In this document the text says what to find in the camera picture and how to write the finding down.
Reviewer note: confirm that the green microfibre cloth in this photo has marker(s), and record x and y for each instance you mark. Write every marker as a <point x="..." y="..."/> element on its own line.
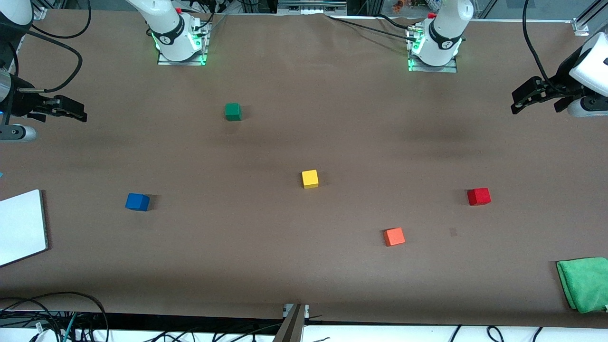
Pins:
<point x="586" y="282"/>

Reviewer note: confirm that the white flat board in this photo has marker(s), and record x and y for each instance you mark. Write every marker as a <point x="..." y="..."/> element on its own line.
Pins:
<point x="21" y="227"/>

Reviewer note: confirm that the aluminium corner profile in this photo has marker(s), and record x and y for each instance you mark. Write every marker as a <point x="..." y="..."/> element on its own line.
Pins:
<point x="586" y="21"/>

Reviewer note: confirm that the aluminium frame rail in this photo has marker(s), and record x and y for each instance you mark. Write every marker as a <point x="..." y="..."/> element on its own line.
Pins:
<point x="311" y="6"/>

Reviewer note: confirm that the green wooden block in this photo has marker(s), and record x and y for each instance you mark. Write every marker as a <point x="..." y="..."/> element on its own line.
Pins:
<point x="232" y="111"/>

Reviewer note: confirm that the blue wooden block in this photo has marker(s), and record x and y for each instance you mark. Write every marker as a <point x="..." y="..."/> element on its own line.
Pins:
<point x="137" y="202"/>

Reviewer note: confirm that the yellow wooden block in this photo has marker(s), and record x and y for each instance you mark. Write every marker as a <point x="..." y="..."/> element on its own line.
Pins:
<point x="310" y="178"/>

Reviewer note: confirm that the orange wooden block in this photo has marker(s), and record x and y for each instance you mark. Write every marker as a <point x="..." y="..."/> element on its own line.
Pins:
<point x="394" y="236"/>

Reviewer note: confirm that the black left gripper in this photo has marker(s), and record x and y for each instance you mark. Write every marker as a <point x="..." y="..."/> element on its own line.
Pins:
<point x="558" y="90"/>

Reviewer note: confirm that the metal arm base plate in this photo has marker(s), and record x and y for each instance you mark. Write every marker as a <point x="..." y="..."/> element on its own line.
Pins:
<point x="202" y="57"/>
<point x="451" y="69"/>

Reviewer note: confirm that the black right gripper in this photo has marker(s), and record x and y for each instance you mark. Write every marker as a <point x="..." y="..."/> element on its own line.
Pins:
<point x="21" y="103"/>

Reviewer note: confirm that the red wooden block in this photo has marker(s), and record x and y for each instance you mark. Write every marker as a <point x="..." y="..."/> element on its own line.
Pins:
<point x="479" y="196"/>

